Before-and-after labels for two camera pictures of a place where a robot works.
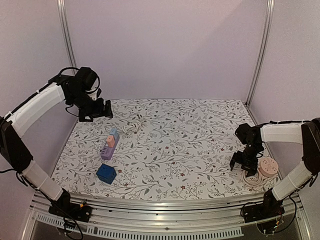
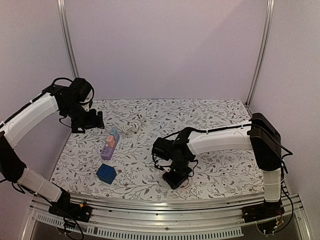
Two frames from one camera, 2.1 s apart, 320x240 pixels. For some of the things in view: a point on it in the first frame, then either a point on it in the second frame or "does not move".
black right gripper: x=245 y=161 to x=176 y=178
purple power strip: x=106 y=152 does not move
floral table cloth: x=160 y=149 does not move
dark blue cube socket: x=106 y=173 does not move
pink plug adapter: x=111 y=141 does not move
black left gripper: x=98 y=112 to x=91 y=123
